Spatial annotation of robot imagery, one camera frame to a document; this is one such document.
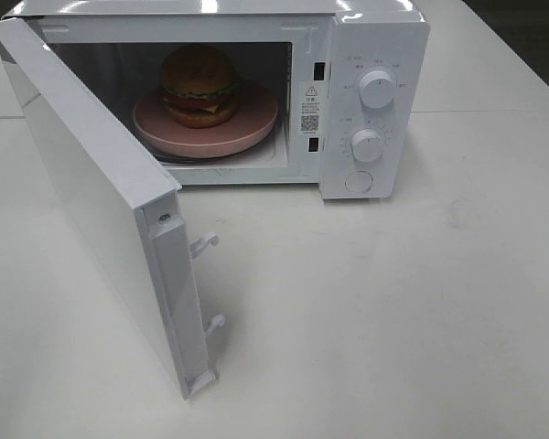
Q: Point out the round white door release button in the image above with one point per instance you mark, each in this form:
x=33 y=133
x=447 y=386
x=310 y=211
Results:
x=359 y=182

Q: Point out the pink round plate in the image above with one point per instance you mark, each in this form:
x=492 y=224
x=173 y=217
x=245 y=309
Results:
x=253 y=121

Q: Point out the white microwave door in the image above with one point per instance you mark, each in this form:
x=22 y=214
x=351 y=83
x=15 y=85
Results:
x=123 y=203

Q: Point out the toy hamburger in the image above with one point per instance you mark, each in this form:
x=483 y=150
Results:
x=200 y=86

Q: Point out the lower white microwave knob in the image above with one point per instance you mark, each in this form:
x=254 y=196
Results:
x=367 y=145

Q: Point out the white microwave knob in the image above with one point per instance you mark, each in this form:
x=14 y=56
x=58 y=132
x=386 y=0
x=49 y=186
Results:
x=367 y=145
x=376 y=87

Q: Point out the white microwave oven body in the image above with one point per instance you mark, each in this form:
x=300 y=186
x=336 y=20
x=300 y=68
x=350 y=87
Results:
x=309 y=54

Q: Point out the upper white microwave knob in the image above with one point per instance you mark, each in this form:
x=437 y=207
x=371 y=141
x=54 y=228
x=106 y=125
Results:
x=376 y=87

